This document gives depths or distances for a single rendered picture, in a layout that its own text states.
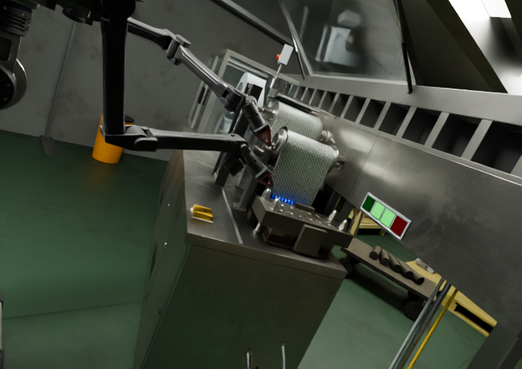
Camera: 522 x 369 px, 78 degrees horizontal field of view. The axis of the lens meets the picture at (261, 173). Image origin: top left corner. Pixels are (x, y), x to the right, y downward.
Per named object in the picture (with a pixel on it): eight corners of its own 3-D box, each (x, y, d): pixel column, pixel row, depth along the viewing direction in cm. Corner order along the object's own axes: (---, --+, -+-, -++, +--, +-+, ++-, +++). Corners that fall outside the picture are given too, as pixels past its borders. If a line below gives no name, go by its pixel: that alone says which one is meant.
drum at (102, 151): (116, 155, 417) (130, 115, 405) (124, 166, 392) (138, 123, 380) (86, 150, 393) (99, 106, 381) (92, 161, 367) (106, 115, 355)
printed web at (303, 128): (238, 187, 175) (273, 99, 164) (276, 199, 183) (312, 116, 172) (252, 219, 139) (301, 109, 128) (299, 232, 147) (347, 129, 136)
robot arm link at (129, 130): (102, 155, 92) (95, 140, 99) (150, 153, 100) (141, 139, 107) (100, -22, 72) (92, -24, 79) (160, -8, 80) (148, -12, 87)
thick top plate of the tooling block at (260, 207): (251, 207, 133) (256, 193, 131) (330, 230, 146) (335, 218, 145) (260, 224, 118) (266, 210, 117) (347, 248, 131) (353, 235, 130)
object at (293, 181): (262, 195, 137) (279, 156, 133) (308, 210, 145) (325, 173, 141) (262, 196, 137) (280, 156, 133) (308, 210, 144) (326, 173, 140)
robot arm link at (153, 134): (136, 136, 94) (127, 122, 102) (133, 154, 97) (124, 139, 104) (253, 144, 121) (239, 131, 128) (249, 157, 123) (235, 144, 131)
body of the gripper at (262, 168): (257, 182, 129) (246, 168, 126) (252, 173, 138) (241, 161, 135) (270, 172, 128) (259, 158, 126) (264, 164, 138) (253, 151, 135)
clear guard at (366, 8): (281, 2, 202) (282, 1, 202) (311, 75, 221) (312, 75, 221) (376, -54, 105) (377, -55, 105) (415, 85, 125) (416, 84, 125)
